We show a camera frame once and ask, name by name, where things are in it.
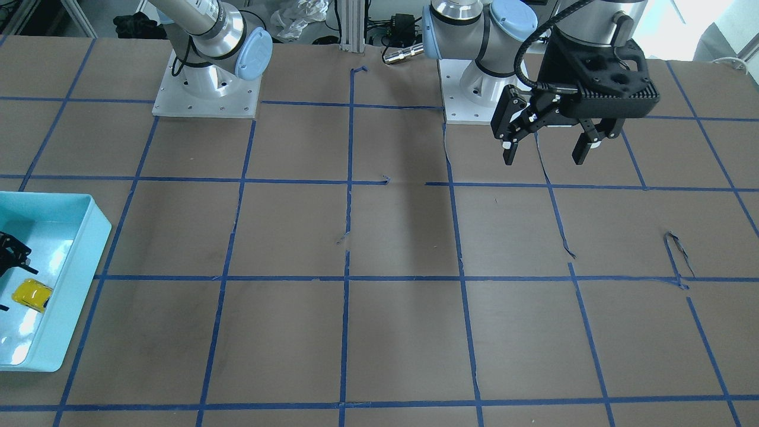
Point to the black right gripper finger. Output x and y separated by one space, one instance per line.
14 254

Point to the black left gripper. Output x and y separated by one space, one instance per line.
552 66

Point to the yellow beetle toy car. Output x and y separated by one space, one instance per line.
33 294

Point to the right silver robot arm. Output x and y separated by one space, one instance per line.
219 35

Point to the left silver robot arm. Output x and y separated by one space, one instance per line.
505 38

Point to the teal plastic storage bin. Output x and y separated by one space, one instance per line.
67 234

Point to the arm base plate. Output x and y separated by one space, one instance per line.
470 96
208 92

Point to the aluminium frame post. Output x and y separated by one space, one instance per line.
352 28

